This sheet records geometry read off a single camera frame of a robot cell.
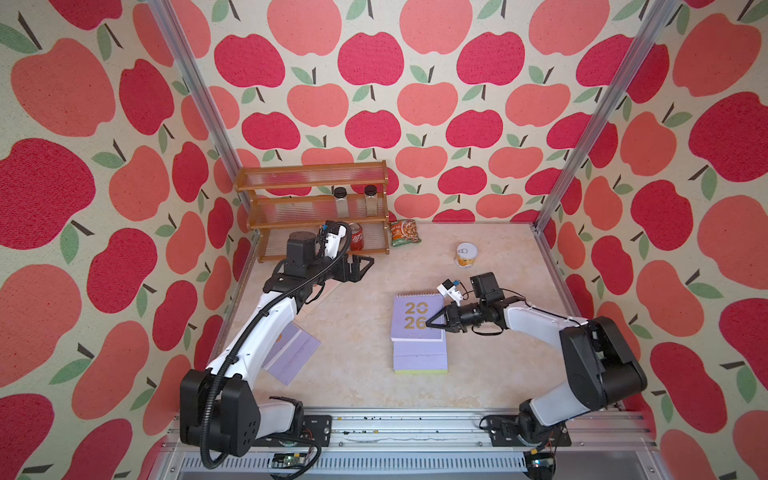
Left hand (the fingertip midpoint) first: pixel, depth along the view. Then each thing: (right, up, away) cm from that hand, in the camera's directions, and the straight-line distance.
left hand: (362, 262), depth 78 cm
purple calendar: (+15, -24, +4) cm, 28 cm away
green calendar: (+16, -32, +5) cm, 36 cm away
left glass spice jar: (-8, +19, +19) cm, 29 cm away
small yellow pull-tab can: (+35, +2, +26) cm, 44 cm away
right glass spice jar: (+2, +22, +20) cm, 30 cm away
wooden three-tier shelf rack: (-26, +23, +35) cm, 50 cm away
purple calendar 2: (-22, -28, +9) cm, 36 cm away
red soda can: (-4, +8, +26) cm, 28 cm away
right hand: (+19, -20, +5) cm, 28 cm away
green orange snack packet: (+14, +10, +37) cm, 41 cm away
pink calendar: (-10, -7, -7) cm, 14 cm away
